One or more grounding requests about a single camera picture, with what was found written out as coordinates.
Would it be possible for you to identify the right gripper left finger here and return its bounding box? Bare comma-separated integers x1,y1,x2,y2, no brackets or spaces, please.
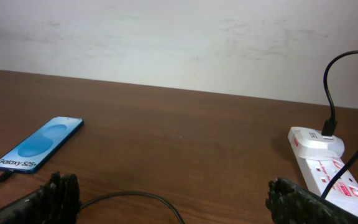
0,172,81,224

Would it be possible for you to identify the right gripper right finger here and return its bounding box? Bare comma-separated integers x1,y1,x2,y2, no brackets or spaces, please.
265,178,358,224

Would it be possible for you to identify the white power strip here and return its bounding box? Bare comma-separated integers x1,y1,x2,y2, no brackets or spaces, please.
287,126,358,224

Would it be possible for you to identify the blue Galaxy smartphone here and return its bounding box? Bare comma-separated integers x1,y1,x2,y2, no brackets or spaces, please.
0,116,84,174

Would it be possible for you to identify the white USB charger adapter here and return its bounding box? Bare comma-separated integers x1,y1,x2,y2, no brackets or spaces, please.
288,127,344,161

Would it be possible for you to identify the black USB charging cable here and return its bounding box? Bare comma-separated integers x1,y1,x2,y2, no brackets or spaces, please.
0,49,358,224

